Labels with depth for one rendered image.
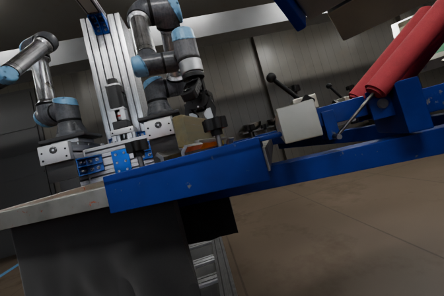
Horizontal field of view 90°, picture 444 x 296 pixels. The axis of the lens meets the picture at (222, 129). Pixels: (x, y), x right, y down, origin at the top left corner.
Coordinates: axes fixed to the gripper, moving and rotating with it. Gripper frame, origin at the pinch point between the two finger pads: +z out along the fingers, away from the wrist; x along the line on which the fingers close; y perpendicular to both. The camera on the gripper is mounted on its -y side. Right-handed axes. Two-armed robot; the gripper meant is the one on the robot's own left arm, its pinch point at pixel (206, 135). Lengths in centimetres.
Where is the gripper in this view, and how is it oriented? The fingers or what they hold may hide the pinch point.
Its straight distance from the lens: 68.5
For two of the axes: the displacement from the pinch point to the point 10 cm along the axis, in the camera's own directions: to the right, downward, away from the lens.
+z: 2.5, 9.7, -0.6
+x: -9.4, 2.6, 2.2
